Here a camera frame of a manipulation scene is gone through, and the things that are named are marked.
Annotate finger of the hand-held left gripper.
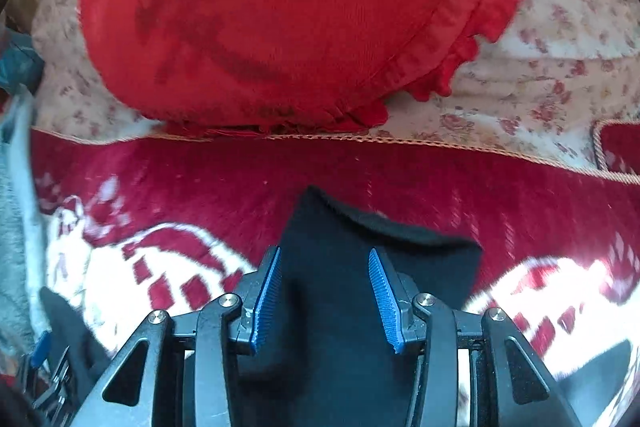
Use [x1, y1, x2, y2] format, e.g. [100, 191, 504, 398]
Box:
[20, 331, 71, 413]

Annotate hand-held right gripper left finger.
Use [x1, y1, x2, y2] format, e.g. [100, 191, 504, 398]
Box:
[75, 245, 283, 427]

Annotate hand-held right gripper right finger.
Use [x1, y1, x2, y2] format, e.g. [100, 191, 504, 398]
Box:
[368, 249, 583, 427]

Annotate black pants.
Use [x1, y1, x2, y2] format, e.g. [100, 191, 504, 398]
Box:
[40, 186, 632, 427]

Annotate red and white patterned blanket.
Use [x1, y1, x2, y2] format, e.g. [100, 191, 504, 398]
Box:
[0, 97, 640, 427]

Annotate grey cloth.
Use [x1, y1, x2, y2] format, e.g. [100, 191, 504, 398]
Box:
[0, 92, 46, 358]

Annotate red round cushion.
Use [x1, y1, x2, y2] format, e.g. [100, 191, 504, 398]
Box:
[77, 0, 521, 134]

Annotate floral cream bedsheet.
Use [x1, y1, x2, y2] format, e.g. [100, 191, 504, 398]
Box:
[10, 0, 640, 180]

